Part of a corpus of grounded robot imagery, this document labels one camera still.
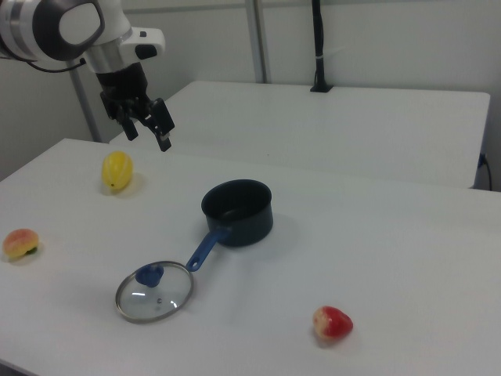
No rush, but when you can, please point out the glass lid with blue knob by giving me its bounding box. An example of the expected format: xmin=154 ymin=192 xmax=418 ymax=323
xmin=114 ymin=260 xmax=195 ymax=325

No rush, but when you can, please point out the dark pot with blue handle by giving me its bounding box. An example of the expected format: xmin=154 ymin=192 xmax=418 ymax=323
xmin=185 ymin=179 xmax=274 ymax=273

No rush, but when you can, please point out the black power cable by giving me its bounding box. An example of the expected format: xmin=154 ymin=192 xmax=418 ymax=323
xmin=478 ymin=153 xmax=492 ymax=190

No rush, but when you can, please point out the yellow striped toy melon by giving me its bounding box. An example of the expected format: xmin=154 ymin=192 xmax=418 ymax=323
xmin=101 ymin=150 xmax=135 ymax=193

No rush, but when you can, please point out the grey metal frame post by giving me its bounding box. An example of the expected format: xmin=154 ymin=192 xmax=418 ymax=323
xmin=70 ymin=59 xmax=104 ymax=143

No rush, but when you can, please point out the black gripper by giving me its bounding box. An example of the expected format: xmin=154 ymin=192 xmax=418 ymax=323
xmin=96 ymin=62 xmax=176 ymax=153

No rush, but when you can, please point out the orange toy peach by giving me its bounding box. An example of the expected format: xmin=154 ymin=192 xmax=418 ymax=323
xmin=2 ymin=228 xmax=40 ymax=262

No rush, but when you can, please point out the small red apple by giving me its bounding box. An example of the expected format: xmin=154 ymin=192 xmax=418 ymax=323
xmin=312 ymin=305 xmax=354 ymax=343

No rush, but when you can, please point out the dark arm cable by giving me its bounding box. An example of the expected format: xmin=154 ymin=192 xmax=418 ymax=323
xmin=27 ymin=57 xmax=88 ymax=74

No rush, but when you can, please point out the black pole with base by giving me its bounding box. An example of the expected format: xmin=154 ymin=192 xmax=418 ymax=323
xmin=310 ymin=0 xmax=334 ymax=93

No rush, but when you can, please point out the grey metal partition post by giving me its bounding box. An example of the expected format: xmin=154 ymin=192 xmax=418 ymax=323
xmin=247 ymin=0 xmax=272 ymax=84

